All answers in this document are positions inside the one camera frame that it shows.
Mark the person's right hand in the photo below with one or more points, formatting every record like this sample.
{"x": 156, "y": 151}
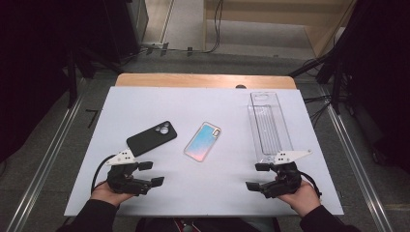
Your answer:
{"x": 304, "y": 199}

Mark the person's left hand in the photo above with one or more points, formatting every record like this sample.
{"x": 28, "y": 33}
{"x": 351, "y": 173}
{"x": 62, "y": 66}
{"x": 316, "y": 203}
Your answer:
{"x": 108, "y": 193}

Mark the wooden table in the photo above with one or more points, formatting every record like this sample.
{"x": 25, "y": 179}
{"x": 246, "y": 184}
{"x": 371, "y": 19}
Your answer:
{"x": 193, "y": 80}

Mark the light wooden shelf unit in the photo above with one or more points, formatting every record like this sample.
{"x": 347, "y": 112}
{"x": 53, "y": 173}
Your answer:
{"x": 322, "y": 29}

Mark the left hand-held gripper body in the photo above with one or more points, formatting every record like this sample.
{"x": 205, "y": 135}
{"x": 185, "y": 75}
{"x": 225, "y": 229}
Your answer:
{"x": 124, "y": 180}

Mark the white board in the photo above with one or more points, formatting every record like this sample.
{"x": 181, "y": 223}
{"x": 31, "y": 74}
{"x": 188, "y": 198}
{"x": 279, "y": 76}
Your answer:
{"x": 209, "y": 187}

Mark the black curtain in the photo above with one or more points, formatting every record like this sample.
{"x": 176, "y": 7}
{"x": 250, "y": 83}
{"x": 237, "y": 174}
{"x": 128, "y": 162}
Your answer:
{"x": 383, "y": 80}
{"x": 32, "y": 80}

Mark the clear plastic tray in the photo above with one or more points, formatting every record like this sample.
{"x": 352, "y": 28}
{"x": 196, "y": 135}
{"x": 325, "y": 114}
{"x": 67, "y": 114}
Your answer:
{"x": 269, "y": 129}

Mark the black phone case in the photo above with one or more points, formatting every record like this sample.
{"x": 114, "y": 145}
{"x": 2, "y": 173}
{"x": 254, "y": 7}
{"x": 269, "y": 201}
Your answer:
{"x": 148, "y": 140}

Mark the metal floor rail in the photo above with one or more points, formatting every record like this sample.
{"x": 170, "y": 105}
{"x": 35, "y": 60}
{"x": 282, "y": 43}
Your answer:
{"x": 357, "y": 167}
{"x": 42, "y": 164}

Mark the black stand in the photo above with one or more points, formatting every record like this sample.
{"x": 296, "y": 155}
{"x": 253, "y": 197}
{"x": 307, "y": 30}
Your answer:
{"x": 71, "y": 80}
{"x": 335, "y": 77}

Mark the black cabinet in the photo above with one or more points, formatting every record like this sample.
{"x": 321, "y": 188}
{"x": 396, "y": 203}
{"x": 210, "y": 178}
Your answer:
{"x": 129, "y": 29}

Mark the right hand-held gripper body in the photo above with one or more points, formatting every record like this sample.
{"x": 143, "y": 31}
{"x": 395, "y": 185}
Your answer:
{"x": 285, "y": 180}

